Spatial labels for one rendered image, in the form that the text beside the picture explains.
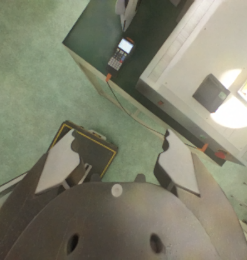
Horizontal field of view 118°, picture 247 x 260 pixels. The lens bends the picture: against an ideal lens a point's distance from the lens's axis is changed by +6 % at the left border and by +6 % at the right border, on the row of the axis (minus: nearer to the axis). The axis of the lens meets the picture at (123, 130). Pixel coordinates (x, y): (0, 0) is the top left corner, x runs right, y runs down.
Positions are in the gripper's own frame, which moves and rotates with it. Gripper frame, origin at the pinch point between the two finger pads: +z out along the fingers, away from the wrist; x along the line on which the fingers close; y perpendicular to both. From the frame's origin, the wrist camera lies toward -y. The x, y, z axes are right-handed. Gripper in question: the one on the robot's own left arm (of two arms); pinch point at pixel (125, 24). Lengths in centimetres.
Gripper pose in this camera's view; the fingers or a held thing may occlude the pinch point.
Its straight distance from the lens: 46.5
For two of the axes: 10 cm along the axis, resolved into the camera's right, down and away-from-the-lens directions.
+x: 8.5, 5.2, 0.9
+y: -4.9, 8.5, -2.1
